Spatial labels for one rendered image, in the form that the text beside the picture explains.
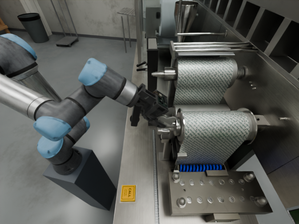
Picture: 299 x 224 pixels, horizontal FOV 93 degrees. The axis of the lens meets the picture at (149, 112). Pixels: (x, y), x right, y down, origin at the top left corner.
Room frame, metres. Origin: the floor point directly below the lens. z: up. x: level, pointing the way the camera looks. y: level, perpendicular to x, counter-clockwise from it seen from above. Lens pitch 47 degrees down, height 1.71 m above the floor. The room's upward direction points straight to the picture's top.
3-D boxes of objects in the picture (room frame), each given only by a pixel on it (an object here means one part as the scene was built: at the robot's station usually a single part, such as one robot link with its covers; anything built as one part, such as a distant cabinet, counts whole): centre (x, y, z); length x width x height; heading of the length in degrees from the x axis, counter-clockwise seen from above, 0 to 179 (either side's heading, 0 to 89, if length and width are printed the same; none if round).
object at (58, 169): (0.35, 0.48, 0.95); 0.15 x 0.15 x 0.10
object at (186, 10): (1.07, -0.23, 1.50); 0.14 x 0.14 x 0.06
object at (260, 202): (0.12, -0.45, 1.05); 0.04 x 0.04 x 0.04
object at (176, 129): (0.35, -0.11, 1.25); 0.07 x 0.02 x 0.07; 1
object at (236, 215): (0.07, -0.31, 0.97); 0.10 x 0.03 x 0.11; 91
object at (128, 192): (0.18, 0.11, 0.91); 0.07 x 0.07 x 0.02; 1
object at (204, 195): (0.17, -0.29, 1.00); 0.40 x 0.16 x 0.06; 91
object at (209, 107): (0.47, -0.25, 1.18); 0.26 x 0.12 x 0.12; 91
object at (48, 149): (0.36, 0.47, 1.07); 0.13 x 0.12 x 0.14; 156
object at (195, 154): (0.29, -0.24, 1.11); 0.23 x 0.01 x 0.18; 91
